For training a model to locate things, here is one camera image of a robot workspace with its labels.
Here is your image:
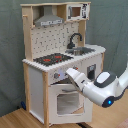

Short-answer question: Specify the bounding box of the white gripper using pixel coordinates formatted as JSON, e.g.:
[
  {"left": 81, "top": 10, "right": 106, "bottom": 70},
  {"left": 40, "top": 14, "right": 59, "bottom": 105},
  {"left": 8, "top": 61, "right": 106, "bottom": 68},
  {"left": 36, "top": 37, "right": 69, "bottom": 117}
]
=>
[{"left": 66, "top": 68, "right": 92, "bottom": 93}]

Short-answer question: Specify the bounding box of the white oven door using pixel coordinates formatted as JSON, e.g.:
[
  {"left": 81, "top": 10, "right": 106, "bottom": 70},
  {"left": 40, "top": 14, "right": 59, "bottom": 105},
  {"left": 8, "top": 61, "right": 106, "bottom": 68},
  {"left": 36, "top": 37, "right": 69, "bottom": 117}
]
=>
[{"left": 49, "top": 84, "right": 93, "bottom": 124}]

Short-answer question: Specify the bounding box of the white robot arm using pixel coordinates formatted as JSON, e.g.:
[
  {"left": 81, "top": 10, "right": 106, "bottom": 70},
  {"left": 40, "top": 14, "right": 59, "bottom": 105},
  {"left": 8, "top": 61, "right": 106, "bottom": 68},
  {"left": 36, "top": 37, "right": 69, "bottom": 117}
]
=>
[{"left": 66, "top": 59, "right": 128, "bottom": 108}]

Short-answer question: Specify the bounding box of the wooden toy kitchen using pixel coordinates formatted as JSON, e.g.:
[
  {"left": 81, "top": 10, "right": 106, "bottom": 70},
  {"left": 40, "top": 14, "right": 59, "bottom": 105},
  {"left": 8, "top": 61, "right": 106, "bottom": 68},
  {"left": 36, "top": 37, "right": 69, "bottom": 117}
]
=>
[{"left": 22, "top": 2, "right": 105, "bottom": 128}]

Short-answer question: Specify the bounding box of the left stove knob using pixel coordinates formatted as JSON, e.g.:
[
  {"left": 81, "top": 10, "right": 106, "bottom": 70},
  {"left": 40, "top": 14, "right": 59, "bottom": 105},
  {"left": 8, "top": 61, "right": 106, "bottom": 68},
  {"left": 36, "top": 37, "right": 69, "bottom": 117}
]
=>
[{"left": 54, "top": 73, "right": 60, "bottom": 79}]

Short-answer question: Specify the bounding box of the grey toy sink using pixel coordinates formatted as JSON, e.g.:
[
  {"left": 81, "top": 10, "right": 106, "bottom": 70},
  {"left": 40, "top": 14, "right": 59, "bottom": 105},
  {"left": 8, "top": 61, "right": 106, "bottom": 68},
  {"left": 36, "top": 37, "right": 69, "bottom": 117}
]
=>
[{"left": 66, "top": 47, "right": 94, "bottom": 56}]

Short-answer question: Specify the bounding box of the black toy faucet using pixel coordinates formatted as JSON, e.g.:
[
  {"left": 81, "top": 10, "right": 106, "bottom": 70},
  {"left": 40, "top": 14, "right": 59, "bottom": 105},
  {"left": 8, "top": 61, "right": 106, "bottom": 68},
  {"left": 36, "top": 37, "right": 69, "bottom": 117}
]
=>
[{"left": 67, "top": 33, "right": 83, "bottom": 49}]

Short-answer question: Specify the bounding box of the black toy stovetop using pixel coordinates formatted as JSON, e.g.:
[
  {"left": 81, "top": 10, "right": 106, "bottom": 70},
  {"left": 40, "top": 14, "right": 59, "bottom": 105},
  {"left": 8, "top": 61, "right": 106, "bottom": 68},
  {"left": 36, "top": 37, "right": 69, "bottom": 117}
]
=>
[{"left": 34, "top": 53, "right": 71, "bottom": 66}]

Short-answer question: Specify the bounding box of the green backdrop curtain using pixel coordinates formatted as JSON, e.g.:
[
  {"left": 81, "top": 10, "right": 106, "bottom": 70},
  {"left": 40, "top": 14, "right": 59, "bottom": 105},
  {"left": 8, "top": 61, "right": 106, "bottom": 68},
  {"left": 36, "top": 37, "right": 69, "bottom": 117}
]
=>
[{"left": 0, "top": 0, "right": 128, "bottom": 117}]

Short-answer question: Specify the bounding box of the toy microwave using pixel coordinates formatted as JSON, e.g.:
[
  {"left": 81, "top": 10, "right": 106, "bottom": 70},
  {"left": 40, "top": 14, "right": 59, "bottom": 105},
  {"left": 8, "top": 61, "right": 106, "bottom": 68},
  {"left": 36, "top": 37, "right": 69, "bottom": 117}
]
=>
[{"left": 66, "top": 3, "right": 90, "bottom": 21}]

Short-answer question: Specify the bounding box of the grey range hood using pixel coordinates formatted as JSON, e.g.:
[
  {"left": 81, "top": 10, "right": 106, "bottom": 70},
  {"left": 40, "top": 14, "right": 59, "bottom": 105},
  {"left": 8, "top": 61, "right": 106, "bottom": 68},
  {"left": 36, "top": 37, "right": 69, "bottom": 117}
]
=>
[{"left": 35, "top": 5, "right": 64, "bottom": 27}]

